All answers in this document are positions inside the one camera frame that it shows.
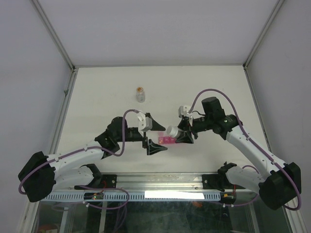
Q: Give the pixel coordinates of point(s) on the right aluminium frame post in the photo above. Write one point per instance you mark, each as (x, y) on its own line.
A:
(273, 14)

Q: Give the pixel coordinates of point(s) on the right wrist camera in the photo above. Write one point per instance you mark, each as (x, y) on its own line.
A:
(184, 111)

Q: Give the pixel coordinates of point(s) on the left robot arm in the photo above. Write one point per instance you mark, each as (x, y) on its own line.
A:
(111, 142)

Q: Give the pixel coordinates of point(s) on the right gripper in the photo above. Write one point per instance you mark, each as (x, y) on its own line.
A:
(184, 124)

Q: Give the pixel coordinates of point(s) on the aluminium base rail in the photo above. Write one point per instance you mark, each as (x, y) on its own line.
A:
(158, 180)

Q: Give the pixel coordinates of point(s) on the aluminium frame post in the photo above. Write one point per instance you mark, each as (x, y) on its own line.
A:
(273, 14)
(52, 32)

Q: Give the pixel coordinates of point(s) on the clear glass pill bottle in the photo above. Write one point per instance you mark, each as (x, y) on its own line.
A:
(140, 96)

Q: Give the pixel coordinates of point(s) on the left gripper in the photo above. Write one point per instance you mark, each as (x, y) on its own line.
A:
(152, 147)

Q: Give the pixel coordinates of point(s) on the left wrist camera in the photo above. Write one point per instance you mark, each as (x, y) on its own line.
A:
(144, 122)

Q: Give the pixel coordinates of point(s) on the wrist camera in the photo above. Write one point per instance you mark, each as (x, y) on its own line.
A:
(144, 122)
(184, 111)

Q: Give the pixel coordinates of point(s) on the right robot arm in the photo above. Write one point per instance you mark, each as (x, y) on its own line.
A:
(276, 181)

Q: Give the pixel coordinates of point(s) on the pink pill organizer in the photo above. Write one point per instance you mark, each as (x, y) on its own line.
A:
(164, 139)

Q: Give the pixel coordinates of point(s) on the white slotted cable duct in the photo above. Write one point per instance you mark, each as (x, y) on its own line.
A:
(132, 196)

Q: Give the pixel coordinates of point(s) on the white blue pill bottle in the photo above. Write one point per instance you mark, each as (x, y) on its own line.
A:
(174, 132)

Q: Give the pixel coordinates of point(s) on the left aluminium frame post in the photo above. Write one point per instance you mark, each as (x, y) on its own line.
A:
(52, 32)

